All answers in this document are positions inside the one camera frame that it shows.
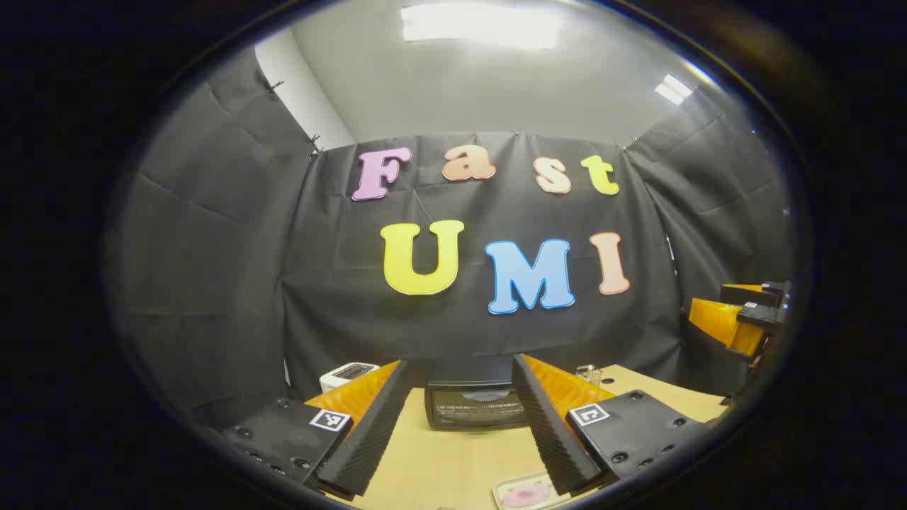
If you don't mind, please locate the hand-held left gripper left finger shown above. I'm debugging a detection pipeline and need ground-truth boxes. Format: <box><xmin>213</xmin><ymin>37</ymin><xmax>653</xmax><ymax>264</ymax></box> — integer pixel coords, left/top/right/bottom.
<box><xmin>220</xmin><ymin>359</ymin><xmax>412</xmax><ymax>500</ymax></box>

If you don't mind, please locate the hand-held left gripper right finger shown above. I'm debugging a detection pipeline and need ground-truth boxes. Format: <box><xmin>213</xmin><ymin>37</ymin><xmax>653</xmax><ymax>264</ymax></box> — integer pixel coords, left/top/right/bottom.
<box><xmin>512</xmin><ymin>353</ymin><xmax>709</xmax><ymax>497</ymax></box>

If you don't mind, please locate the pink meat slice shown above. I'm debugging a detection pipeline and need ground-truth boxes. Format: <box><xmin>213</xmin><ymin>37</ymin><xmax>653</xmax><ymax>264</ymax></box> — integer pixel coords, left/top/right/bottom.
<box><xmin>502</xmin><ymin>485</ymin><xmax>553</xmax><ymax>508</ymax></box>

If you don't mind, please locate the cream rectangular food tray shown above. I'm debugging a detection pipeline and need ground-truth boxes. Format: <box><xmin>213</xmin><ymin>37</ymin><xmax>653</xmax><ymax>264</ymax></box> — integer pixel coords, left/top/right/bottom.
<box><xmin>492</xmin><ymin>471</ymin><xmax>575</xmax><ymax>510</ymax></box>

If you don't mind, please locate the black electric oven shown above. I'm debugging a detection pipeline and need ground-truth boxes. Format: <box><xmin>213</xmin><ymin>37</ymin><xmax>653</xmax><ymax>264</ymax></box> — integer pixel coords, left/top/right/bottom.
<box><xmin>424</xmin><ymin>358</ymin><xmax>531</xmax><ymax>431</ymax></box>

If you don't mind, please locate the white toaster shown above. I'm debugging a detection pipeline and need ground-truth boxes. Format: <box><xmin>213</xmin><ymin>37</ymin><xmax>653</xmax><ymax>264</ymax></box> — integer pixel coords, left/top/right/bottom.
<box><xmin>319</xmin><ymin>362</ymin><xmax>380</xmax><ymax>394</ymax></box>

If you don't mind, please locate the black backdrop cloth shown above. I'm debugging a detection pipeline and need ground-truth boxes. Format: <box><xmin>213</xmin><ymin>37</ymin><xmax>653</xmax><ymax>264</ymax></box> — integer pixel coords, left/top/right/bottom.
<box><xmin>106</xmin><ymin>46</ymin><xmax>794</xmax><ymax>429</ymax></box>

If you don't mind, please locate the small ceiling light panel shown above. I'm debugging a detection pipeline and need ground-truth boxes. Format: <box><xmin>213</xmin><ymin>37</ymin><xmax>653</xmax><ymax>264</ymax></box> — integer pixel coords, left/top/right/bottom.
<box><xmin>654</xmin><ymin>74</ymin><xmax>693</xmax><ymax>106</ymax></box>

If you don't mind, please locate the large ceiling light panel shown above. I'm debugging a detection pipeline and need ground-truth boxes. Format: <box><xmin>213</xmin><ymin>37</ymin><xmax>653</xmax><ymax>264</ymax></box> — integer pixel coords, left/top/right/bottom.
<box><xmin>400</xmin><ymin>4</ymin><xmax>562</xmax><ymax>50</ymax></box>

